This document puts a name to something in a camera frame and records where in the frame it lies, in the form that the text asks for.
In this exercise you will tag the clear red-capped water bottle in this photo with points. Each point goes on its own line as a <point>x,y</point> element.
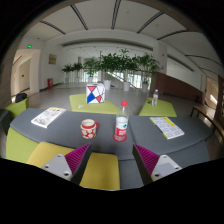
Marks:
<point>121,126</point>

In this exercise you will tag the white cube with coloured triangles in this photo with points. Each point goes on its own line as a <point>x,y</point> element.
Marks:
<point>95,94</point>

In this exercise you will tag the dark grey chair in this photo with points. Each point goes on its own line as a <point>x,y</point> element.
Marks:
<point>4,121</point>

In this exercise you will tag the green exit sign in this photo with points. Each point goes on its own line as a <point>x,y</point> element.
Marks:
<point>29,46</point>

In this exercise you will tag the wooden bench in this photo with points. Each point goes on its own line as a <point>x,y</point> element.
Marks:
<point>205,113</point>

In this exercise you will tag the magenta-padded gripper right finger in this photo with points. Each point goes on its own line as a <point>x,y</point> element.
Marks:
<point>165,168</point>

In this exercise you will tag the red and white patterned mug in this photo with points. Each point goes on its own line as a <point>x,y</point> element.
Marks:
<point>88,129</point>

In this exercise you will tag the framed wall plaque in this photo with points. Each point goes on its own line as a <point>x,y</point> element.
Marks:
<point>52,59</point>

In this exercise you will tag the white printed booklet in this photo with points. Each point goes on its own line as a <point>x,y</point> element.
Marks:
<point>47,117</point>

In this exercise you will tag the group of green potted plants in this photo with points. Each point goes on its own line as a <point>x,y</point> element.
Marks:
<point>113,63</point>

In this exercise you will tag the red fire extinguisher cabinet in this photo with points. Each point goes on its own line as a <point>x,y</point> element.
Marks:
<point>50,83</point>

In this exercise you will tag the yellow and white leaflet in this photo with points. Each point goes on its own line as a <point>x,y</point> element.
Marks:
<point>166,127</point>

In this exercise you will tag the small clear water bottle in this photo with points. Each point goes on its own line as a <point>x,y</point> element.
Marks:
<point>155,99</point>

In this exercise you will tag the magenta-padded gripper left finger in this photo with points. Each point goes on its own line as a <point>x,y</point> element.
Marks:
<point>61,166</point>

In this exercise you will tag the black bag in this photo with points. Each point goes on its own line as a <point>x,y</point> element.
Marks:
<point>21,97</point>

